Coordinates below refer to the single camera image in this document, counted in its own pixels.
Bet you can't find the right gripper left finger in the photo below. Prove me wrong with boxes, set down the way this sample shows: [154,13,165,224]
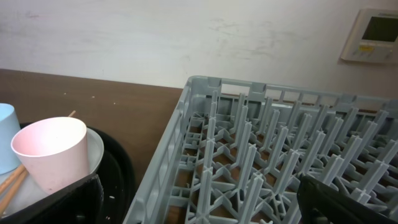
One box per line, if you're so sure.
[1,173,104,224]

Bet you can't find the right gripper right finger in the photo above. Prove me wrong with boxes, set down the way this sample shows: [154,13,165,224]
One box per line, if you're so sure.
[297,175,397,224]

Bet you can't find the pink plastic cup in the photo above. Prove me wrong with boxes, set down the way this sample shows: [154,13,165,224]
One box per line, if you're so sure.
[11,117,90,194]

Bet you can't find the blue plastic cup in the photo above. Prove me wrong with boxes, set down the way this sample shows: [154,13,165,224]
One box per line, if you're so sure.
[0,103,21,174]

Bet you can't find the grey dishwasher rack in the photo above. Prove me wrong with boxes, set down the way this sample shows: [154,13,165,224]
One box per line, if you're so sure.
[124,76,397,223]

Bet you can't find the round black tray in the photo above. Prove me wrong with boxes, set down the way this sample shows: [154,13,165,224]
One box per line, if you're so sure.
[18,122,136,224]

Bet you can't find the grey round plate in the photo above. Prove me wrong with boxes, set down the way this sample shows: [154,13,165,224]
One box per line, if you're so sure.
[2,128,104,218]

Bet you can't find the wooden chopstick lower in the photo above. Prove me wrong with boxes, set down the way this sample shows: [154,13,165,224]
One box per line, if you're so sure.
[1,170,28,215]

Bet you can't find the wooden chopstick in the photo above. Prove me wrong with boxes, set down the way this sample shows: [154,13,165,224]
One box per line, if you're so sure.
[0,110,76,197]
[1,170,28,215]

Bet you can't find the wooden chopstick upper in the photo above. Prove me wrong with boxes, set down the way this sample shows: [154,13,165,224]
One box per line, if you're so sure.
[0,110,76,197]

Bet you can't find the wall control panel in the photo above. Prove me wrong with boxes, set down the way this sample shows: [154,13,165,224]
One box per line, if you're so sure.
[340,8,397,64]

